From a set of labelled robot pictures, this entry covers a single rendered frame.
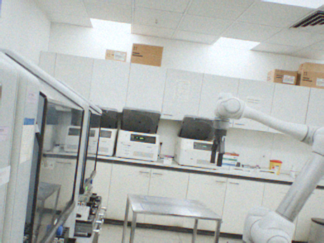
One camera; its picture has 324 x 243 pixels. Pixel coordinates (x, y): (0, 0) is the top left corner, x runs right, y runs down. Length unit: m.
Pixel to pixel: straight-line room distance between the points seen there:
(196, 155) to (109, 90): 1.49
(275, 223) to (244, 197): 2.62
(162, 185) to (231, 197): 0.95
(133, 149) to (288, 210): 2.56
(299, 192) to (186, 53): 3.38
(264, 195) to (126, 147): 1.96
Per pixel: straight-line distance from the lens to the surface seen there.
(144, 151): 3.98
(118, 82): 4.28
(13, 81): 0.60
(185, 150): 4.04
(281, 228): 1.75
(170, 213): 2.03
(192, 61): 4.77
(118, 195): 4.06
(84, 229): 1.71
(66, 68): 4.39
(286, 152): 5.21
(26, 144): 0.70
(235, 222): 4.40
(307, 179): 1.78
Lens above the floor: 1.36
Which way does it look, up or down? 3 degrees down
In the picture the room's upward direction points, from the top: 7 degrees clockwise
